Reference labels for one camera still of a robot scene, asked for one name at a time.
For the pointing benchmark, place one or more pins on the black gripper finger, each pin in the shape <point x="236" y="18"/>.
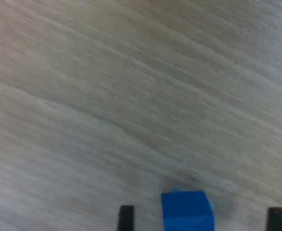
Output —
<point x="278" y="220"/>
<point x="126" y="219"/>

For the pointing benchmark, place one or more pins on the small blue-grey tape piece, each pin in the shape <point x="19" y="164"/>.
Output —
<point x="176" y="188"/>

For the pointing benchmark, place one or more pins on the blue cube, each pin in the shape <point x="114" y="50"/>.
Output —
<point x="186" y="209"/>

